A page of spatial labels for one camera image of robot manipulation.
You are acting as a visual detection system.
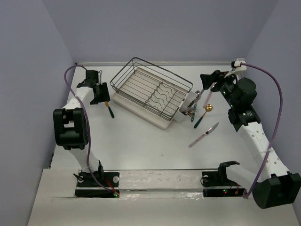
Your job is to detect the silver fork teal handle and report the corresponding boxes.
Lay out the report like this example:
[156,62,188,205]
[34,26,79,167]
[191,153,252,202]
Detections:
[183,107,198,117]

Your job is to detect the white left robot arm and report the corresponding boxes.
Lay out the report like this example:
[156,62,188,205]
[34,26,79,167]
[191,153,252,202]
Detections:
[53,69,114,186]

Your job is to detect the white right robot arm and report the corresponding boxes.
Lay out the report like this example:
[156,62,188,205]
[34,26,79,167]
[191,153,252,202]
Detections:
[200,70,301,209]

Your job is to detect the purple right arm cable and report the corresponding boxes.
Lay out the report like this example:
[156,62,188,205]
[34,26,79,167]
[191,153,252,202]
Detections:
[242,61,283,200]

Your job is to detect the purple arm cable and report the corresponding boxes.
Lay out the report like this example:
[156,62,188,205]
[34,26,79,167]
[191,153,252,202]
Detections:
[63,65,118,197]
[242,61,283,200]

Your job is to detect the white cutlery holder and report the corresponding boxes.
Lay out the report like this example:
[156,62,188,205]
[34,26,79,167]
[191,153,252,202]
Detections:
[174,92,197,122]

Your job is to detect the gold knife green handle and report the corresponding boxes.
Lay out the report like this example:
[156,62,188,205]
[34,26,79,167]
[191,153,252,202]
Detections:
[104,102,115,118]

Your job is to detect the silver spoon teal handle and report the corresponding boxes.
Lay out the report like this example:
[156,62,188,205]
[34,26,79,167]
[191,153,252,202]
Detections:
[191,90,203,122]

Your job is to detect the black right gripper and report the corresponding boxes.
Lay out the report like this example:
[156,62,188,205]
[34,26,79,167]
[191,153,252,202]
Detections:
[200,70,238,108]

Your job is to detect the silver knife pink handle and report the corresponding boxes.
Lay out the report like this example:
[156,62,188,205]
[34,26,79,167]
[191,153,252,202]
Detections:
[188,123,219,148]

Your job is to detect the cream drip tray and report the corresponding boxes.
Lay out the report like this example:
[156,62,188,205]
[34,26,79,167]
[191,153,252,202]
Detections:
[111,67,189,129]

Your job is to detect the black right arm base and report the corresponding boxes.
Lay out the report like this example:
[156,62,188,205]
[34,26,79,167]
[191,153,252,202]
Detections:
[200,161,245,198]

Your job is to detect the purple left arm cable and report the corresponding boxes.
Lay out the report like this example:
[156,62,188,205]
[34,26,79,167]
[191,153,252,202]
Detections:
[63,65,118,197]

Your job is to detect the gold spoon green handle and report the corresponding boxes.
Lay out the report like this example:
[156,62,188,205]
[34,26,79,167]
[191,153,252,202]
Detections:
[194,104,213,129]

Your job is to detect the grey wire dish rack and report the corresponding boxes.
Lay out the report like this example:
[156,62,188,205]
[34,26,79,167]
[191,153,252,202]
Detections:
[110,57,193,121]

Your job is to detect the silver spoon pink handle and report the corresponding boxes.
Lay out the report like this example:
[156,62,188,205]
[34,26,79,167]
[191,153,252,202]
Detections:
[203,82,216,108]

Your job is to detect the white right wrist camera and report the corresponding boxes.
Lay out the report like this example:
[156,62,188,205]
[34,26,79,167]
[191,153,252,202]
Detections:
[224,58,246,78]

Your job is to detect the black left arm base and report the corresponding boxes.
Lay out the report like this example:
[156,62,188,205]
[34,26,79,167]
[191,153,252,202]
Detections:
[73,171,120,198]

